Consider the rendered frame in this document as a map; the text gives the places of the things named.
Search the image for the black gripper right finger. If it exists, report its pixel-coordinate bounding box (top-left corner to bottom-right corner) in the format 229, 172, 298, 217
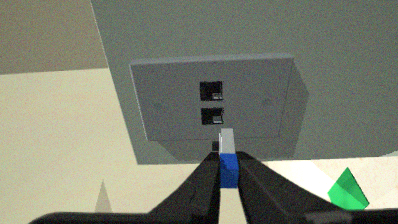
235, 151, 398, 224

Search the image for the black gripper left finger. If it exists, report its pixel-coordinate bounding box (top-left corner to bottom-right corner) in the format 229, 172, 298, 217
29, 152, 221, 224

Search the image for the grey panel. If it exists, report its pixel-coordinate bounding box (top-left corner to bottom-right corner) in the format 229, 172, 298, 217
90, 0, 398, 165

